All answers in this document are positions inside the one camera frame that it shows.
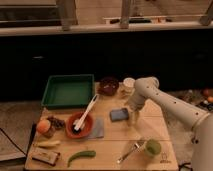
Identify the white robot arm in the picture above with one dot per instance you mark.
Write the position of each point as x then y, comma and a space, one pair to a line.
197, 120

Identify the grey cloth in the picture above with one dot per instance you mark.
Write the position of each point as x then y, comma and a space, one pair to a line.
98, 129

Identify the dark red bowl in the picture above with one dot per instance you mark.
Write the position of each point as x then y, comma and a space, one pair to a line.
108, 86

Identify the blue sponge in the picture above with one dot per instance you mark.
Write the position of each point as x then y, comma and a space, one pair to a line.
119, 114

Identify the green cup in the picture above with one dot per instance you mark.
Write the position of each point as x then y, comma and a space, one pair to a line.
152, 148

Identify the yellow banana toy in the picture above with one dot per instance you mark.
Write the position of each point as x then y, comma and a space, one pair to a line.
47, 144

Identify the dark brown cluster toy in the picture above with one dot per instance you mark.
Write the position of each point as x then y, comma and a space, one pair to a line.
58, 124

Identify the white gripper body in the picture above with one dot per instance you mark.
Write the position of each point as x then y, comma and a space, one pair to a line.
136, 102

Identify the wooden table board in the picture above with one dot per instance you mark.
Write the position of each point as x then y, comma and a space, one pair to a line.
118, 139

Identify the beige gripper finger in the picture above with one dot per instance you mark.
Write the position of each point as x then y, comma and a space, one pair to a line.
129, 121
135, 117

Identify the brown wooden block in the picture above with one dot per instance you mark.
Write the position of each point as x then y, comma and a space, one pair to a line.
46, 156

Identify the orange fruit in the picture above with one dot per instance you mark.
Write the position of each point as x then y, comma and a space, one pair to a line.
43, 126

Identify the green chili pepper toy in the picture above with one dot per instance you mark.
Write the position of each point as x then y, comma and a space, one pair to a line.
81, 154

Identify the green plastic tray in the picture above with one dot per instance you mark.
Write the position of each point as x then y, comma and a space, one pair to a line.
68, 91

